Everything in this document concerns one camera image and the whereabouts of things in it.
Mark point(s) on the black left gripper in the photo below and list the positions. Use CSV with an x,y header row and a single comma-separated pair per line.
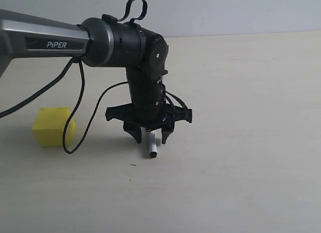
x,y
153,120

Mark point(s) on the black white marker pen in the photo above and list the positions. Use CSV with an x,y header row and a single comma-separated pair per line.
x,y
152,147

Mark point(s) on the yellow foam cube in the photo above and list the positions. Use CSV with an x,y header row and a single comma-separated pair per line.
x,y
49,124

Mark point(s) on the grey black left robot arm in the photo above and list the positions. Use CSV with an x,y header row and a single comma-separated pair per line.
x,y
103,42

